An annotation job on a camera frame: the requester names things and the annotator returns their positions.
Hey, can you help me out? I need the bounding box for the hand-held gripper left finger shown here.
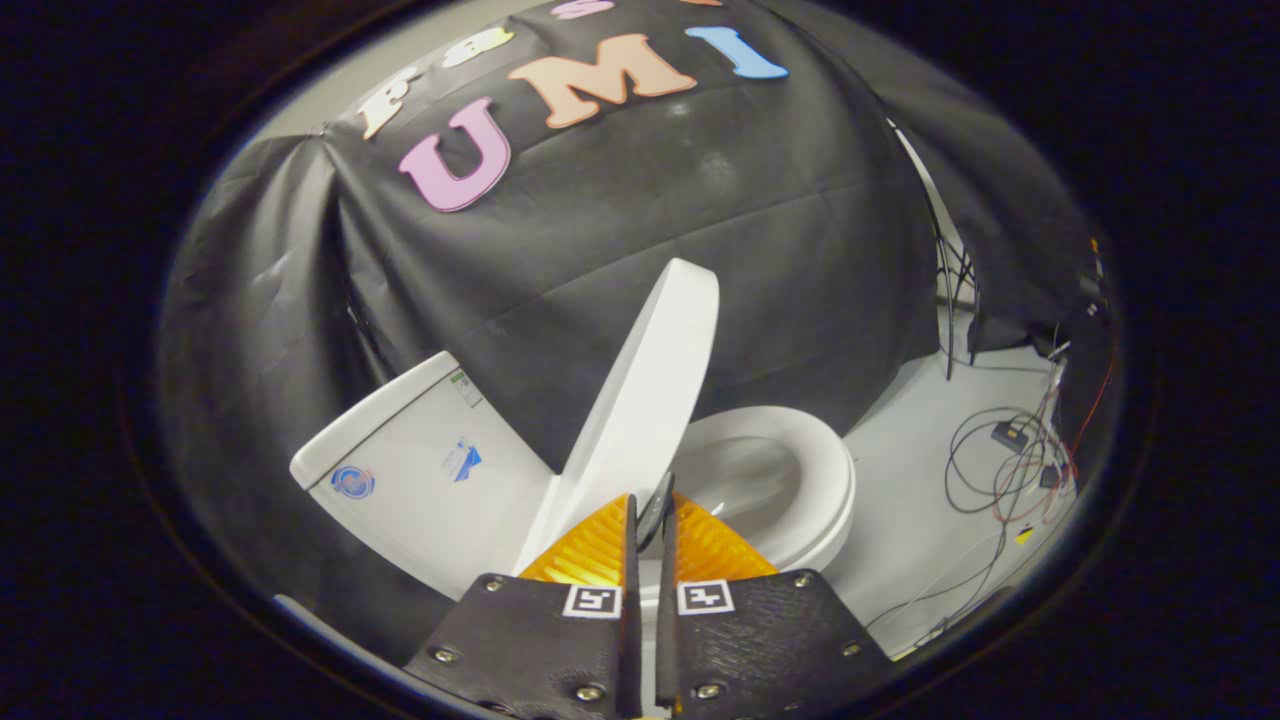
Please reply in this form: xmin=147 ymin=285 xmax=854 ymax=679
xmin=405 ymin=492 xmax=644 ymax=720

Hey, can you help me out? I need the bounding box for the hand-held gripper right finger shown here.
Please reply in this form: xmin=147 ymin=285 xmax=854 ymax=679
xmin=655 ymin=490 xmax=896 ymax=717

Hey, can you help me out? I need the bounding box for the round black lid tab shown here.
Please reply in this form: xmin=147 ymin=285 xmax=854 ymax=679
xmin=637 ymin=472 xmax=677 ymax=552

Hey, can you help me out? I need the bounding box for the white toilet lid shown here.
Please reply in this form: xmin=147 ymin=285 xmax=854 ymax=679
xmin=514 ymin=258 xmax=721 ymax=578

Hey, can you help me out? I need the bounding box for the white toilet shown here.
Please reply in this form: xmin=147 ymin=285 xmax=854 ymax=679
xmin=290 ymin=350 xmax=858 ymax=623

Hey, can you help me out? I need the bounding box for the white toilet seat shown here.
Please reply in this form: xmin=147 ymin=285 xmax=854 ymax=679
xmin=672 ymin=405 xmax=859 ymax=573

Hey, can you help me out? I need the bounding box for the white toilet tank cover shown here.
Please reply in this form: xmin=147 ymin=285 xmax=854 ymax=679
xmin=290 ymin=350 xmax=462 ymax=491

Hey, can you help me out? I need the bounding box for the black backdrop cloth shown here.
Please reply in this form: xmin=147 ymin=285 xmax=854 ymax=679
xmin=160 ymin=0 xmax=1099 ymax=641

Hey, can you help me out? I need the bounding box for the black light stand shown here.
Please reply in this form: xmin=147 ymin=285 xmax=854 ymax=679
xmin=885 ymin=118 xmax=988 ymax=382

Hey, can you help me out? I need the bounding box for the white floor cable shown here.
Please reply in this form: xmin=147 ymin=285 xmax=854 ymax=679
xmin=864 ymin=520 xmax=1013 ymax=653

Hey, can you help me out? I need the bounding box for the red cable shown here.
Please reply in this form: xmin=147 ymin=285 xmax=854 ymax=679
xmin=990 ymin=345 xmax=1118 ymax=523

